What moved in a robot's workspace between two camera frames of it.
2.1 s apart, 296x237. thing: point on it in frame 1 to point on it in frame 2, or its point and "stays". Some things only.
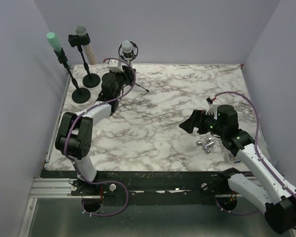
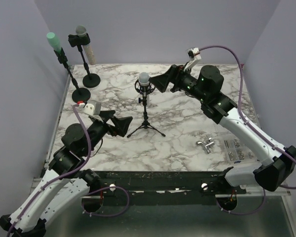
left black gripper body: x=124 y=78 to x=98 y=130
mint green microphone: x=53 y=41 stays
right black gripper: x=197 y=119 to x=174 y=74
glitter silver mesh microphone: x=81 y=31 stays
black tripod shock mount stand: x=130 y=57 to x=145 y=90
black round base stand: x=80 y=95 stays
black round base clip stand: x=91 y=80 stays
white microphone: x=127 y=47 to x=144 y=81
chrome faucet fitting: x=206 y=144 stays
